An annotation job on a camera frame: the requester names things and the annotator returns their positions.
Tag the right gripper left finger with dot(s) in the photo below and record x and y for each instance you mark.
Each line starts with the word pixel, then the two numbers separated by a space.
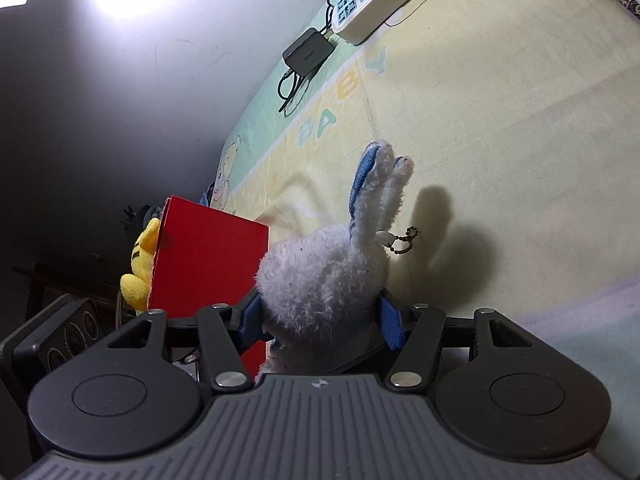
pixel 225 333

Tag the red cardboard box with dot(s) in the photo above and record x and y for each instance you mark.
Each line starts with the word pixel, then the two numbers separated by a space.
pixel 204 256

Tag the baby print bed sheet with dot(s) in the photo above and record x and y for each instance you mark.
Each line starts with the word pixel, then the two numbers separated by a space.
pixel 522 120

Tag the yellow tiger plush toy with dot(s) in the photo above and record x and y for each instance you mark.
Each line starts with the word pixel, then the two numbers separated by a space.
pixel 136 285

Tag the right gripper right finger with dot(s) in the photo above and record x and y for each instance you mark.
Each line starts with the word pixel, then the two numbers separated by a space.
pixel 416 335

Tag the black power adapter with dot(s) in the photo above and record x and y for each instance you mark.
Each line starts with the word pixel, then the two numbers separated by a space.
pixel 307 52

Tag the white rabbit plush blue bow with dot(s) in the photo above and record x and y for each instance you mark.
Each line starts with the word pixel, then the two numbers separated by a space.
pixel 318 290

